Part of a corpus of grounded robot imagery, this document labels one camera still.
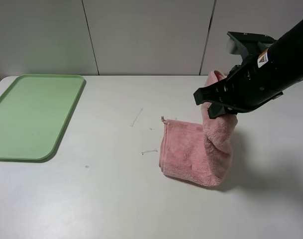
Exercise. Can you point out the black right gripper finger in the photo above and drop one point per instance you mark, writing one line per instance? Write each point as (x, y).
(218, 109)
(214, 93)

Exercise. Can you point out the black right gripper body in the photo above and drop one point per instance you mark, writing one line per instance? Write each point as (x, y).
(245, 90)

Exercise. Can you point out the pink terry towel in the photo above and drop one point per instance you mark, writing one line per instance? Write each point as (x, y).
(199, 153)

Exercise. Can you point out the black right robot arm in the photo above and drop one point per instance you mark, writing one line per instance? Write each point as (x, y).
(268, 67)

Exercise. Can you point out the green plastic tray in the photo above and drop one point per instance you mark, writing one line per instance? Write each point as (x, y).
(34, 113)

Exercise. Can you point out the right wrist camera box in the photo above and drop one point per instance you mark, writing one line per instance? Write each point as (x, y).
(245, 44)

